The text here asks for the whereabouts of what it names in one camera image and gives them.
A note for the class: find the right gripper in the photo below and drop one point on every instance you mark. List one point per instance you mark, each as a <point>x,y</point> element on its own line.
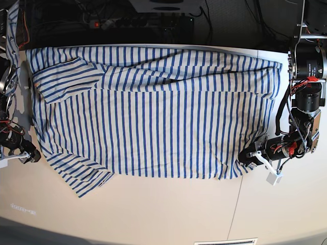
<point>13,141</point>

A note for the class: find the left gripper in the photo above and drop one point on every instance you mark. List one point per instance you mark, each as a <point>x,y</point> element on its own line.
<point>271,149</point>

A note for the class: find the blue white striped T-shirt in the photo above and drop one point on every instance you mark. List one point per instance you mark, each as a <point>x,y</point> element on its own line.
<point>148,111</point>

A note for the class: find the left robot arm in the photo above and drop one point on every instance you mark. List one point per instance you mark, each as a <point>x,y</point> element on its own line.
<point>298,116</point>

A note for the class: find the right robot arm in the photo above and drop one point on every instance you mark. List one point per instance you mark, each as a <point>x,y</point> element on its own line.
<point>10,72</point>

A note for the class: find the black power strip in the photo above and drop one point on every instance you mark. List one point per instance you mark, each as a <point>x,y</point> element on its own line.
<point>138,22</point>

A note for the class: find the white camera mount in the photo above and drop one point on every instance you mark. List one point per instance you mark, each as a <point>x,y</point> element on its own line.
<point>275,175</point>
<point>4,159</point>

